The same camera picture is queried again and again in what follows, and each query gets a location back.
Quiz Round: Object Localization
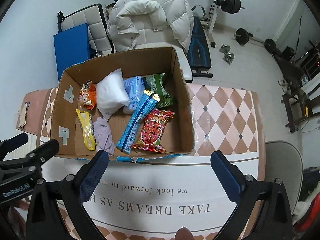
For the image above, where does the yellow grey mesh pouch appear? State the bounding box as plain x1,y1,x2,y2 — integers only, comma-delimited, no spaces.
75,109,96,151

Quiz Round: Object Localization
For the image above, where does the lilac cloth bundle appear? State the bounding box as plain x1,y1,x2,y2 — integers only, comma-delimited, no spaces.
93,117,115,157

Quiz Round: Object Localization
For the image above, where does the orange snack packet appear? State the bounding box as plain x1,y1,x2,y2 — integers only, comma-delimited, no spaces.
79,81,97,110

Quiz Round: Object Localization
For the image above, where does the long blue snack packet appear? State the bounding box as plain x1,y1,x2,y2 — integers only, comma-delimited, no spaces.
116,90,160,154

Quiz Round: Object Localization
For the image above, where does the white soft pillow pack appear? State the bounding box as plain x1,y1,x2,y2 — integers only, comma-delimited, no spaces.
96,68,130,121

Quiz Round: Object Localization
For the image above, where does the red snack packet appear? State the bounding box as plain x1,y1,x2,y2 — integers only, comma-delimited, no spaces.
131,109,175,153

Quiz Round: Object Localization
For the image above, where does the light blue tissue pack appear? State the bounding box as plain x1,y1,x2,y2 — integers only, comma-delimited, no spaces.
123,76,145,114

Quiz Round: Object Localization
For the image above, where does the green snack packet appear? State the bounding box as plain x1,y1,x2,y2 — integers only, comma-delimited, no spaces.
142,73,174,109

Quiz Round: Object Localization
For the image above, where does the cardboard piece on table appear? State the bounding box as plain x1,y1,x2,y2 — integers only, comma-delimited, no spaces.
17,101,30,129

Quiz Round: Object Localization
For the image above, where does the open cardboard box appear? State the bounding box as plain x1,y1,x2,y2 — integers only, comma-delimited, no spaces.
50,47,194,161

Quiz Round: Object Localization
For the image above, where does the patterned tablecloth mat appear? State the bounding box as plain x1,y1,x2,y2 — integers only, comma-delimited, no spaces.
15,83,266,240

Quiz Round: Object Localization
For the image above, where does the blue foam mat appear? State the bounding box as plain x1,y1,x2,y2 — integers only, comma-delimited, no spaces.
53,23,90,80

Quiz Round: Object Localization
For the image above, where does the dark wooden chair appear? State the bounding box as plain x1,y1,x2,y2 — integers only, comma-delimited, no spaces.
279,80,319,133

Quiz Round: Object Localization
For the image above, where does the white quilted chair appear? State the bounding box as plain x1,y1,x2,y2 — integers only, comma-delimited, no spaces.
57,3,115,56

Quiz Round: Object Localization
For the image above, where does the chrome dumbbell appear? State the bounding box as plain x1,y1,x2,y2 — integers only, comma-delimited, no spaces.
219,44,234,64

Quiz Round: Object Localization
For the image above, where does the white padded chair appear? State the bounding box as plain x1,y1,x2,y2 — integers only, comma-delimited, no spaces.
135,28,193,82

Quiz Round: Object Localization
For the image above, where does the blue black weight bench pad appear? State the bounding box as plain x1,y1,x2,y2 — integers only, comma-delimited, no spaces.
187,16,213,78

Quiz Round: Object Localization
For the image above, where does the floor barbell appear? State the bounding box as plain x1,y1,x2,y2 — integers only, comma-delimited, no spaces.
234,28,276,54

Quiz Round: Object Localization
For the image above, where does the white puffer jacket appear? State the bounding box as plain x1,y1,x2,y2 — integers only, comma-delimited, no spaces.
107,0,194,53

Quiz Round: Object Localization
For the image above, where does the white weight bench rack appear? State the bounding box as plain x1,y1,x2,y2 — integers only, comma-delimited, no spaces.
200,0,223,48

